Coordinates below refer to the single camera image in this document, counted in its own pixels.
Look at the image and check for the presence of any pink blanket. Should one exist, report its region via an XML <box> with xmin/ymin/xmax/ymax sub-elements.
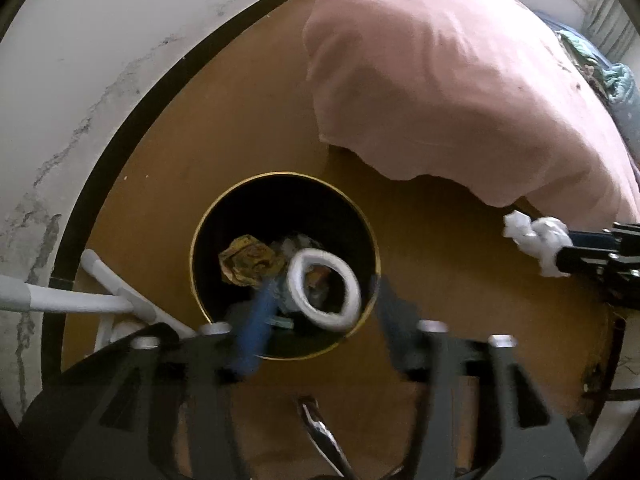
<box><xmin>302</xmin><ymin>0</ymin><xmax>640</xmax><ymax>233</ymax></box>

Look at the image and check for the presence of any grey curtain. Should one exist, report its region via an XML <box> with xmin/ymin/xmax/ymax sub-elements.
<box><xmin>555</xmin><ymin>0</ymin><xmax>633</xmax><ymax>56</ymax></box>

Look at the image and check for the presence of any crumpled yellow wrapper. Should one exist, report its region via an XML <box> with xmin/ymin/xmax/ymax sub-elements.
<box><xmin>218</xmin><ymin>235</ymin><xmax>286</xmax><ymax>288</ymax></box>

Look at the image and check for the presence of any chrome metal piece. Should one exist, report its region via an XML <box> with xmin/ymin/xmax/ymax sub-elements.
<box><xmin>297</xmin><ymin>396</ymin><xmax>359</xmax><ymax>480</ymax></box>

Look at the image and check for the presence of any white tubular frame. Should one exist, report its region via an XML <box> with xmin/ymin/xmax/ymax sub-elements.
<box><xmin>0</xmin><ymin>249</ymin><xmax>197</xmax><ymax>357</ymax></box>

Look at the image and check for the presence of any black gold-rimmed trash bin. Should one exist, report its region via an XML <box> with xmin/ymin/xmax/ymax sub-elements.
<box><xmin>189</xmin><ymin>172</ymin><xmax>382</xmax><ymax>361</ymax></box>

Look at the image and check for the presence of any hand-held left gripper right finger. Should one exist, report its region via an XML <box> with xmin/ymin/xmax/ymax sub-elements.
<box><xmin>374</xmin><ymin>274</ymin><xmax>590</xmax><ymax>480</ymax></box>

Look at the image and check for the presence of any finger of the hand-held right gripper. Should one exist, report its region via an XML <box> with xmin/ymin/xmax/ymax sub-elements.
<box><xmin>566</xmin><ymin>229</ymin><xmax>619</xmax><ymax>249</ymax></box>
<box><xmin>556</xmin><ymin>246</ymin><xmax>614</xmax><ymax>277</ymax></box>

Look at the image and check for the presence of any white tissue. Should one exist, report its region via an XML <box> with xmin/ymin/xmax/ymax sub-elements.
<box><xmin>502</xmin><ymin>210</ymin><xmax>574</xmax><ymax>279</ymax></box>

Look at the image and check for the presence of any teal blue bedding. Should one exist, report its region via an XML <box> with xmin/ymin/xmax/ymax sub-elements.
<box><xmin>547</xmin><ymin>22</ymin><xmax>640</xmax><ymax>116</ymax></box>

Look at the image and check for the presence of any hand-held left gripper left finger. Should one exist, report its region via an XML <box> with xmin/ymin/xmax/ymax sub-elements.
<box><xmin>75</xmin><ymin>280</ymin><xmax>279</xmax><ymax>480</ymax></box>

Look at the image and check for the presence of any white tape roll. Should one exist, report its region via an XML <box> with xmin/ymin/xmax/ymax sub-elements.
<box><xmin>286</xmin><ymin>249</ymin><xmax>362</xmax><ymax>332</ymax></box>

